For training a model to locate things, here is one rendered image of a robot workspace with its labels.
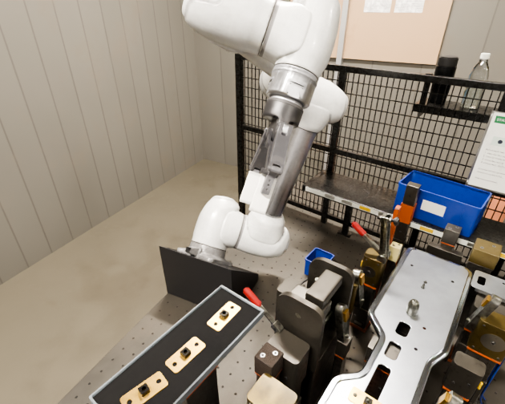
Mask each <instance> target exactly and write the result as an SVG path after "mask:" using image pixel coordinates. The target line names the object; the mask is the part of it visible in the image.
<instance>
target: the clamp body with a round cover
mask: <svg viewBox="0 0 505 404"><path fill-rule="evenodd" d="M247 404H297V394H296V393H294V392H293V391H292V390H291V389H289V388H288V387H287V386H285V385H284V384H282V383H281V382H279V381H278V380H276V379H275V378H274V377H273V376H271V375H270V374H267V373H265V374H262V376H261V377H260V378H259V380H258V381H257V382H256V384H255V385H254V386H253V387H252V389H251V390H250V391H249V392H248V394H247Z"/></svg>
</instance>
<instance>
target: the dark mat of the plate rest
mask: <svg viewBox="0 0 505 404"><path fill-rule="evenodd" d="M229 301H231V302H232V303H233V304H235V305H238V306H239V307H240V311H239V312H238V313H237V314H236V315H235V316H234V317H233V318H232V319H231V320H230V321H229V322H228V324H227V325H226V326H225V327H224V328H223V329H222V330H221V331H219V332H217V331H215V330H214V329H213V328H211V327H210V326H208V324H207V322H208V321H209V320H210V319H211V318H212V317H213V316H214V315H215V314H216V313H217V312H219V311H220V310H221V309H222V308H223V307H224V306H225V305H226V304H227V303H228V302H229ZM260 312H261V311H259V310H257V309H255V308H253V307H252V306H251V305H249V304H247V303H246V302H244V301H242V300H241V299H240V298H238V297H236V296H234V295H232V294H231V293H229V292H228V291H226V290H225V289H220V290H219V291H218V292H217V293H215V294H214V295H213V296H212V297H211V298H209V299H208V300H207V301H206V302H205V303H203V304H202V306H201V307H199V308H198V309H197V310H196V311H195V312H193V313H192V314H191V315H190V316H189V317H187V318H186V319H185V320H184V321H182V322H181V323H180V324H179V325H178V326H177V327H175V328H174V330H172V331H171V332H170V333H169V334H168V335H166V336H165V337H164V338H163V339H162V340H160V341H159V342H158V343H157V344H155V345H154V346H153V347H152V348H151V349H149V351H147V352H146V353H145V354H144V355H143V356H142V357H141V358H139V359H138V360H137V361H136V362H134V363H133V364H132V365H131V366H130V367H128V368H127V369H126V370H125V371H124V372H122V373H121V374H120V375H119V376H118V377H117V378H116V379H115V380H114V381H112V382H111V383H110V384H109V385H108V386H106V387H105V388H104V389H103V390H101V391H100V392H99V393H98V394H96V395H95V396H94V397H93V399H94V400H95V402H96V403H97V404H122V403H121V401H120V399H121V397H122V396H124V395H125V394H126V393H128V392H129V391H131V390H132V389H134V388H135V387H137V386H138V385H139V384H140V383H142V382H144V381H145V380H147V379H148V378H149V377H151V376H152V375H153V374H155V373H157V372H161V374H162V375H163V376H164V377H165V379H166V380H167V382H168V386H167V387H166V388H164V389H163V390H161V391H160V392H159V393H158V394H157V395H155V396H154V397H153V398H151V399H149V400H148V401H147V402H145V403H144V404H173V403H174V402H175V401H176V400H177V399H178V398H179V396H180V395H181V394H182V393H183V392H184V391H185V390H186V389H187V388H188V387H189V386H190V385H191V384H192V383H193V382H194V381H195V380H196V379H197V378H198V377H199V376H200V375H201V374H202V373H203V372H204V371H205V370H206V369H207V368H208V367H209V366H210V365H211V364H212V363H213V362H214V361H215V360H216V358H217V357H218V356H219V355H220V354H221V353H222V352H223V351H224V350H225V349H226V348H227V347H228V346H229V345H230V344H231V343H232V342H233V341H234V340H235V339H236V337H237V336H238V335H239V334H240V333H241V332H242V331H243V330H244V329H245V328H246V327H247V326H248V325H249V324H250V323H251V322H252V321H253V320H254V318H255V317H256V316H257V315H258V314H259V313H260ZM193 337H197V338H198V339H199V340H201V341H202V342H203V343H204V344H205V348H204V349H203V350H202V351H201V352H200V353H199V354H198V355H197V356H196V357H195V358H193V359H192V360H191V361H190V362H189V363H188V364H187V365H186V366H185V367H184V368H183V369H182V370H181V371H180V372H179V373H178V374H174V373H173V372H172V371H171V370H170V369H169V368H168V367H167V366H166V365H165V362H166V361H167V360H168V359H169V358H170V357H171V356H172V355H173V354H175V353H176V352H177V351H178V350H179V349H180V348H182V347H183V346H184V345H185V344H186V343H187V342H188V341H190V340H191V339H192V338H193Z"/></svg>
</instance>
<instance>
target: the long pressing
mask: <svg viewBox="0 0 505 404"><path fill-rule="evenodd" d="M410 265H413V266H410ZM472 278H473V274H472V272H471V271H470V270H469V269H467V268H465V267H463V266H461V265H458V264H455V263H453V262H451V261H447V260H445V259H442V258H440V257H437V256H434V255H432V254H429V253H427V252H423V251H421V250H419V249H416V248H412V247H411V248H407V249H406V250H405V252H404V253H403V254H402V256H401V258H400V259H399V261H398V263H397V264H396V265H395V267H394V269H393V271H392V273H391V274H390V275H389V277H388V279H387V280H386V282H385V284H384V285H383V286H382V288H381V290H380V292H379V293H378V295H377V296H376V298H375V299H374V302H373V303H372V305H371V306H370V308H369V311H368V318H369V319H370V322H371V324H372V326H373V327H374V330H375V332H376V334H377V335H378V340H377V342H376V344H375V346H374V348H373V350H372V351H371V353H370V355H369V357H368V359H367V361H366V363H365V365H364V366H363V368H362V369H361V370H360V371H358V372H356V373H350V374H339V375H336V376H334V377H333V378H332V379H331V380H330V381H329V383H328V385H327V387H326V388H325V390H324V391H323V393H322V395H321V396H320V398H319V399H318V401H317V403H316V404H354V403H352V402H351V401H350V400H349V399H348V396H349V393H350V391H351V390H352V389H353V387H354V386H355V387H357V388H358V389H359V390H361V391H363V392H366V389H367V387H368V385H369V384H370V381H371V379H372V377H373V376H374V373H375V371H376V369H377V368H378V366H379V365H382V366H385V367H386V368H387V369H389V370H390V374H389V376H388V378H387V380H386V383H385V385H384V386H383V389H382V392H381V393H380V395H379V398H378V401H379V402H380V403H382V404H419V402H420V399H421V396H422V392H423V391H424V388H425V385H426V381H427V379H428V376H429V374H430V370H431V368H432V367H433V366H434V365H435V364H437V363H438V362H440V361H441V360H442V359H444V358H445V357H446V356H447V355H448V353H449V352H450V348H451V345H452V341H453V339H454V336H455V332H456V329H457V326H458V323H459V319H460V317H461V314H462V311H463V306H464V304H465V301H466V299H467V294H468V291H469V288H470V286H471V281H472ZM424 281H427V284H425V283H424ZM451 281H453V282H454V283H452V282H451ZM423 284H425V288H424V289H422V288H421V287H422V285H423ZM411 299H416V300H418V302H419V310H418V313H417V316H414V317H413V316H410V315H409V314H407V313H406V307H407V304H408V302H409V301H410V300H411ZM401 322H402V323H404V324H406V325H408V326H409V327H410V330H409V333H408V334H407V336H406V337H403V336H401V335H399V334H397V333H396V329H397V327H398V325H399V323H401ZM423 327H425V328H426V329H423ZM391 342H393V343H394V344H396V345H399V346H400V347H401V350H400V352H399V354H398V356H397V358H396V360H392V359H390V358H388V357H387V356H386V355H385V352H386V349H387V347H388V345H389V344H390V343H391ZM414 348H417V349H418V350H417V351H416V350H414Z"/></svg>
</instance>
